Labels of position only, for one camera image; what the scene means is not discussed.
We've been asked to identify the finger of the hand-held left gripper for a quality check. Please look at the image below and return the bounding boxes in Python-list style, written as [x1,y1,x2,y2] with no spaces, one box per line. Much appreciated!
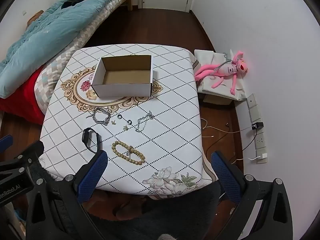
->
[0,134,13,155]
[0,140,45,178]

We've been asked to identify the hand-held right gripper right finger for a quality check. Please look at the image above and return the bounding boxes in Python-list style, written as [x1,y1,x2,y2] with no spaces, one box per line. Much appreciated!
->
[210,151,293,240]

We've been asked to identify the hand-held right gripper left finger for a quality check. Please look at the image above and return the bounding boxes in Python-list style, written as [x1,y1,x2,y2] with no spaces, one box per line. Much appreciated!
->
[26,150,108,240]

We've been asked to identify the wooden bead bracelet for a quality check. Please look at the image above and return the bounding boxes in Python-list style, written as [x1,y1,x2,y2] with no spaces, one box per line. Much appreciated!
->
[112,141,146,165]

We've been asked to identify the black smart band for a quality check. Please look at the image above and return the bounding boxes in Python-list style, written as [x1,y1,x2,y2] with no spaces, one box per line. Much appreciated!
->
[82,128,101,153]

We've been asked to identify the silver chain bracelet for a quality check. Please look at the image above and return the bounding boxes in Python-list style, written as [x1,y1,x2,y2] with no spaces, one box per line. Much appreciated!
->
[86,107,111,126]

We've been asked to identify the thin silver chain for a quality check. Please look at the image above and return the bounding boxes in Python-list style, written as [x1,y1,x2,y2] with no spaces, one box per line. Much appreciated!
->
[135,110,154,133]

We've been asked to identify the white cardboard box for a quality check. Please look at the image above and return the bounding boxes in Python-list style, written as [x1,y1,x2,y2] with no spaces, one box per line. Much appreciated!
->
[91,54,153,98]

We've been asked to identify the red blanket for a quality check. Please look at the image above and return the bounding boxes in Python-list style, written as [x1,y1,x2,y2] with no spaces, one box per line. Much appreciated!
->
[0,67,47,125]

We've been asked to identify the dark fuzzy clothing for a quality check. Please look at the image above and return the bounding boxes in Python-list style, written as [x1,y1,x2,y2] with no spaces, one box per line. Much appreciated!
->
[80,185,240,240]

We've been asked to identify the checkered bed sheet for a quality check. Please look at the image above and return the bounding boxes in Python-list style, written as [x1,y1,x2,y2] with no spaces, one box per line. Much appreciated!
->
[34,0,133,110]

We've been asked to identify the brown cardboard box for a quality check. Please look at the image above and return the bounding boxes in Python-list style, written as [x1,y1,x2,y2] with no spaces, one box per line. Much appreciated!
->
[202,94,232,105]

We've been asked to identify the white diamond pattern tablecloth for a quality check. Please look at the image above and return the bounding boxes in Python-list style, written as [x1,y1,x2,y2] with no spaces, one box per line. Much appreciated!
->
[39,44,219,197]

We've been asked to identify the pink plush toy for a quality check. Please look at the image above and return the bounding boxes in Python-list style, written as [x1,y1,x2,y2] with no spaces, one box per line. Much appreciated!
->
[194,50,250,95]

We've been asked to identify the light blue duvet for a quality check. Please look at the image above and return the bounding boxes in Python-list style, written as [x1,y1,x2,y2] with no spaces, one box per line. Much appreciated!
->
[0,0,139,99]

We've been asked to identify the black cable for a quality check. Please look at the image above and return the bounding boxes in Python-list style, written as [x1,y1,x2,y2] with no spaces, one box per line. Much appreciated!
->
[207,130,258,157]

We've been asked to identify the white wall socket plate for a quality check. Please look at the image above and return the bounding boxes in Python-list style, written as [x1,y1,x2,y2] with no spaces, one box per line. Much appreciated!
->
[251,120,264,134]
[254,132,266,150]
[255,148,268,164]
[247,93,257,109]
[249,106,262,122]

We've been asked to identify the white cable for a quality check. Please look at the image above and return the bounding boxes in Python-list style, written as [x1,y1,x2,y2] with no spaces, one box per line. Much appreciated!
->
[201,119,253,138]

